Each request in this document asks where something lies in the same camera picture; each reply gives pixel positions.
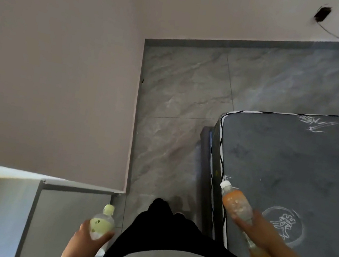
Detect person's right hand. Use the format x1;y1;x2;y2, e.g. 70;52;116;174
228;206;289;254

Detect person's left hand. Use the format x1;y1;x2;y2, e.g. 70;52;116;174
61;215;117;257

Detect clear bottle with green cap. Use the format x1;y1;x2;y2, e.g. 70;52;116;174
84;202;119;257

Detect orange drink bottle white cap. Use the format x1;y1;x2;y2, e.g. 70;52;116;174
208;179;286;257

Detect black trousers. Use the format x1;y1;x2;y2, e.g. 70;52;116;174
96;189;286;257

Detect grey printed mattress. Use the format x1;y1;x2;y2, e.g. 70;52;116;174
193;91;339;257

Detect dark grey bed frame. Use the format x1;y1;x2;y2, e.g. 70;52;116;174
183;125;232;239

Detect thin black wall cable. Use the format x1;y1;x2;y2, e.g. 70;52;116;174
316;22;339;41

